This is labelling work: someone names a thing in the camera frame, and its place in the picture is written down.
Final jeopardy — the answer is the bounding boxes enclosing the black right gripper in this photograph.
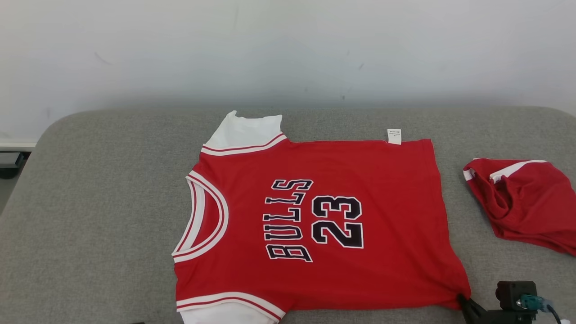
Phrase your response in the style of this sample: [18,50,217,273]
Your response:
[457,293,537,324]

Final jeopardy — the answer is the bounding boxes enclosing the red shorts white stripe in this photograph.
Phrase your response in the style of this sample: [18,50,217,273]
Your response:
[463,157,576,257]

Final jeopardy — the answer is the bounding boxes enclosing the red Bulls jersey white sleeves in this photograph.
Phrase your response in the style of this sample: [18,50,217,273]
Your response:
[171,110,472,324]

